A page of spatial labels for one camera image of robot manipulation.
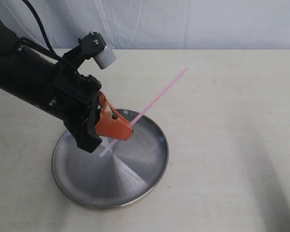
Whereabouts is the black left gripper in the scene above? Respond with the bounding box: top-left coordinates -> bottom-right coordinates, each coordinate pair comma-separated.
48,45 -> 133,154

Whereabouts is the pink plastic straw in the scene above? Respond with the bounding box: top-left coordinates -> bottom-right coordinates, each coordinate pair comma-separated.
99,68 -> 189,158

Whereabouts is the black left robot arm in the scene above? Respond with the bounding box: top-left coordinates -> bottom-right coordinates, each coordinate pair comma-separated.
0,20 -> 133,152

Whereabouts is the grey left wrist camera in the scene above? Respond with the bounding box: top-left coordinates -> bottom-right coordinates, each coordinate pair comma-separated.
79,31 -> 116,70

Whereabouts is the white backdrop cloth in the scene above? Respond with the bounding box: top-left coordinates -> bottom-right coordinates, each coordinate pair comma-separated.
0,0 -> 290,51

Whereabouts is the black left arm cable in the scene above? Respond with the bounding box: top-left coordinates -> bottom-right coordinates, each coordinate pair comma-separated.
21,0 -> 63,63

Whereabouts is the round stainless steel plate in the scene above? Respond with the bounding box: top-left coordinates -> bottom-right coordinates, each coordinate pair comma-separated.
52,109 -> 169,208

